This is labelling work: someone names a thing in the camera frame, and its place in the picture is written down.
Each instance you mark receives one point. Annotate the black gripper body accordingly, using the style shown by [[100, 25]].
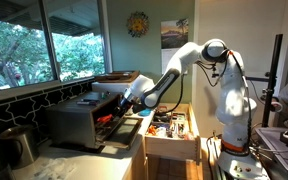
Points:
[[123, 105]]

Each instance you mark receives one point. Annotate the dark metal oven tray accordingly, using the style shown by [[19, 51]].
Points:
[[109, 129]]

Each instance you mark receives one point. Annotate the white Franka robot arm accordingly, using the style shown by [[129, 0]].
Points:
[[234, 100]]

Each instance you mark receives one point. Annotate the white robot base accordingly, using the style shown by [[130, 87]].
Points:
[[240, 166]]

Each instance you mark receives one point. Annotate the white microwave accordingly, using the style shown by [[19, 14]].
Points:
[[110, 87]]

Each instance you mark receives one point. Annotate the brown wooden tray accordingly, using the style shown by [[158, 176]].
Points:
[[117, 76]]

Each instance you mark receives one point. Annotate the small blue bowl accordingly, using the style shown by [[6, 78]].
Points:
[[146, 112]]

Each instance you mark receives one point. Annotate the glass toaster oven door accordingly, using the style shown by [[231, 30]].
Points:
[[124, 131]]

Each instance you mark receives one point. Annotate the dark marker pen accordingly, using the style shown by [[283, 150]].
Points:
[[85, 103]]

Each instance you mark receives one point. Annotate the silver toaster oven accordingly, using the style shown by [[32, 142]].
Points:
[[70, 120]]

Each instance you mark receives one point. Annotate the light wooden drawer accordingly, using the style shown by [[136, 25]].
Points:
[[170, 146]]

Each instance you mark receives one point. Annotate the large framed window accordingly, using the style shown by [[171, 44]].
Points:
[[49, 40]]

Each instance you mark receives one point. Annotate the steel kettle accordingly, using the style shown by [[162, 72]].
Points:
[[20, 145]]

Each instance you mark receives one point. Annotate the black clamp bar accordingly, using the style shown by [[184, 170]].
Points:
[[257, 79]]

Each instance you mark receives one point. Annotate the black vertical pole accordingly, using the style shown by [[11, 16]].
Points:
[[272, 66]]

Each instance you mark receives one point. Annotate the grey side table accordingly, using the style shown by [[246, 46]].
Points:
[[277, 156]]

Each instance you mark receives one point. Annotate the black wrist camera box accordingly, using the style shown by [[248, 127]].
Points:
[[138, 108]]

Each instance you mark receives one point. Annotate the sun wall decoration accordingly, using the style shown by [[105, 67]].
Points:
[[138, 24]]

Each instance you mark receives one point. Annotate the landscape wall calendar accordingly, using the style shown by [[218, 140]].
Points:
[[174, 33]]

